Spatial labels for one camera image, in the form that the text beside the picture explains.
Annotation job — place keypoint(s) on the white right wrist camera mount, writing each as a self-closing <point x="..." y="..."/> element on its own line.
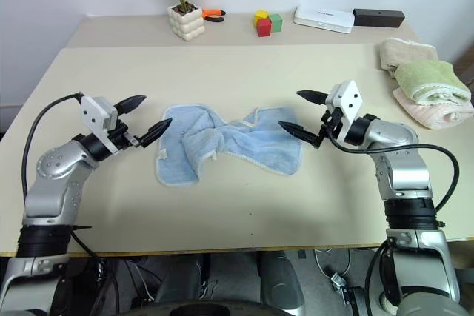
<point x="350" y="101"/>

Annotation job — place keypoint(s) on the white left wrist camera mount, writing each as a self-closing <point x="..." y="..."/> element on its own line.
<point x="92" y="116"/>

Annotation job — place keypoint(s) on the folded green towel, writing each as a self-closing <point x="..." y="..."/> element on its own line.
<point x="426" y="79"/>

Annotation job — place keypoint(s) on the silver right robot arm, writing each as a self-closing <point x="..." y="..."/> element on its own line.
<point x="403" y="175"/>

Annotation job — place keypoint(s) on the red wooden block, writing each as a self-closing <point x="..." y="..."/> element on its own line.
<point x="264" y="28"/>

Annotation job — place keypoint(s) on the yellow wooden block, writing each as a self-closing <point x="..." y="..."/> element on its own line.
<point x="261" y="15"/>

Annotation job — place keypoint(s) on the grey rounded shape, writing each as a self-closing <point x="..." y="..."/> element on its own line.
<point x="277" y="279"/>

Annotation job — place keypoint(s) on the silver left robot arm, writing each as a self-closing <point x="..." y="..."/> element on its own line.
<point x="55" y="168"/>

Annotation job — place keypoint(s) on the folded pink towel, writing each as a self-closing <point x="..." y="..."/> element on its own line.
<point x="426" y="114"/>

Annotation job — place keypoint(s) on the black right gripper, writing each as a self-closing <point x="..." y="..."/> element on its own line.
<point x="333" y="123"/>

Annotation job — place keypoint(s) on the flat white box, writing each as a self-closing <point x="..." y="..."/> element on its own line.
<point x="322" y="20"/>

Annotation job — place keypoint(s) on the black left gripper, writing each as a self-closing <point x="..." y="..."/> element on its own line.
<point x="121" y="135"/>

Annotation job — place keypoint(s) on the green plant in white pot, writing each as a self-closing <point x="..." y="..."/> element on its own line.
<point x="187" y="25"/>

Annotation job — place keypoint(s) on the long black box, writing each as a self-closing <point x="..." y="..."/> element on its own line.
<point x="377" y="18"/>

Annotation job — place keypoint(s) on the folded beige towel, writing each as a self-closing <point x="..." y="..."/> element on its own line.
<point x="403" y="53"/>

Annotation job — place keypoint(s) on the light blue towel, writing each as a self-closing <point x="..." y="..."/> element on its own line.
<point x="240" y="142"/>

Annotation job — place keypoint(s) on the green wooden block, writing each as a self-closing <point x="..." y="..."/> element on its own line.
<point x="276" y="23"/>

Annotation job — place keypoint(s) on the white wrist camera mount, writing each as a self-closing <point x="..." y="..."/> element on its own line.
<point x="350" y="101"/>
<point x="92" y="116"/>

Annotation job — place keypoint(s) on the small metal connector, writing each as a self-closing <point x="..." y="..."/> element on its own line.
<point x="337" y="279"/>

